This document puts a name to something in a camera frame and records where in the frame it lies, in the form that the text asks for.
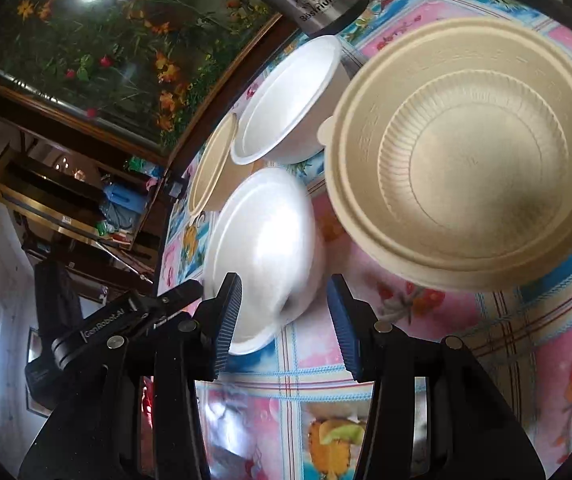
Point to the small black box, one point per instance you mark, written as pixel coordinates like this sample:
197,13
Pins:
176,188

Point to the small beige plate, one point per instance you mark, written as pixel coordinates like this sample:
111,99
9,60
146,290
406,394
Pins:
211,170

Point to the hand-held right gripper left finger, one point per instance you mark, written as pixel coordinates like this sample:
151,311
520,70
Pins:
231,310

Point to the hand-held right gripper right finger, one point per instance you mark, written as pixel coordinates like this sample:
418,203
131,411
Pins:
343,320

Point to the wooden cabinet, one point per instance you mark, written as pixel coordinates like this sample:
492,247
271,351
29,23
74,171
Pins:
41,185

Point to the blue plastic container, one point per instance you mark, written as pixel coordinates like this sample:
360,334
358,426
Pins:
123,197

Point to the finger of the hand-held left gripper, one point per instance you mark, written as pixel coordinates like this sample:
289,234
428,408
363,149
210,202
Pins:
96,327

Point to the white foam bowl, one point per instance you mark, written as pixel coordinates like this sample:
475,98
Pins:
261,240
286,105

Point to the green packet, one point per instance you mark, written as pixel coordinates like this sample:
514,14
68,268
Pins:
138,162

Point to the framed flower picture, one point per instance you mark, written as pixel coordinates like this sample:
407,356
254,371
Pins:
116,35

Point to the large beige ribbed plate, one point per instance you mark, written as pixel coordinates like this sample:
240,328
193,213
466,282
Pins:
466,160

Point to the printed fruit tablecloth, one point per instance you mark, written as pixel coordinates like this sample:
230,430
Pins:
516,340

